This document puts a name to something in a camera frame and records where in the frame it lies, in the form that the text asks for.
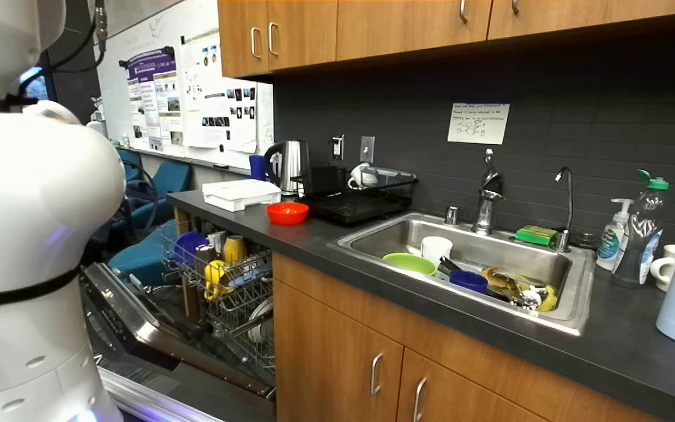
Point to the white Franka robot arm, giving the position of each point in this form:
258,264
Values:
33,235

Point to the stainless dishwasher door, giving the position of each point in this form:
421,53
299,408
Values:
142,328

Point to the black dish drying rack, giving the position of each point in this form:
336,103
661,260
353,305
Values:
362,208

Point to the red bowl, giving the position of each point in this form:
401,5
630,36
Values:
286,213

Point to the stainless electric kettle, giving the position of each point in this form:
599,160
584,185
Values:
289,164

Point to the green bowl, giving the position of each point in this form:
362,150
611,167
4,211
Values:
408,264

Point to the white cup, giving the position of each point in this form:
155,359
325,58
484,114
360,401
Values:
437,249

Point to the yellow cup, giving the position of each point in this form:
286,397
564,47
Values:
232,249

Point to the white plate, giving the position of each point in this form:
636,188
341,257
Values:
258,321

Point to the wooden base cabinets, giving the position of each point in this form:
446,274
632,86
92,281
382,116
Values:
330,352

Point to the yellow mug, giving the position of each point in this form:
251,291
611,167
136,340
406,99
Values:
214,279

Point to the chrome kitchen faucet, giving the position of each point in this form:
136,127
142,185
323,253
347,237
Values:
484,208

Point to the dark blue bowl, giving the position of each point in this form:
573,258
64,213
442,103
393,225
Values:
469,281

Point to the blue plastic cup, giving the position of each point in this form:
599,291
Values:
188,246

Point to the teal chair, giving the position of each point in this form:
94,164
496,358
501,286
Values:
129,164
146,258
167,184

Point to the stainless steel sink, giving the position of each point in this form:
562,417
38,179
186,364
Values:
509,257

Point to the yellow dirty dish pile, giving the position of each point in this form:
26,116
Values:
521,290

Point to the green sponge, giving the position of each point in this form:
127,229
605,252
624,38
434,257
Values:
538,235

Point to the purple headed poster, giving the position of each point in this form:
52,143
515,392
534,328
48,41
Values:
150,86

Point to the thin gooseneck water tap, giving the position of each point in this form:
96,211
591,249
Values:
568,205

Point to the whiteboard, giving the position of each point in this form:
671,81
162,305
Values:
115,77

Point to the clear soap pump bottle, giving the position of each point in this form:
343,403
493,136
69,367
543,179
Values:
613,239

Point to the green cap dish soap bottle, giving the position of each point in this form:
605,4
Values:
647,235

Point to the bright display screen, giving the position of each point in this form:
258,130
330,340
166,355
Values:
36,86

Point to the white mug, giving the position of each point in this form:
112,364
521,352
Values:
667,264

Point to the white wall notice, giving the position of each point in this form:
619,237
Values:
478,122

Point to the wooden wall cabinets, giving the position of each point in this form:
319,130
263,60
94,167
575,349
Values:
399,26

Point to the aluminium rail with purple light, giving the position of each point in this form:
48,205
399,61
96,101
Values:
142,399

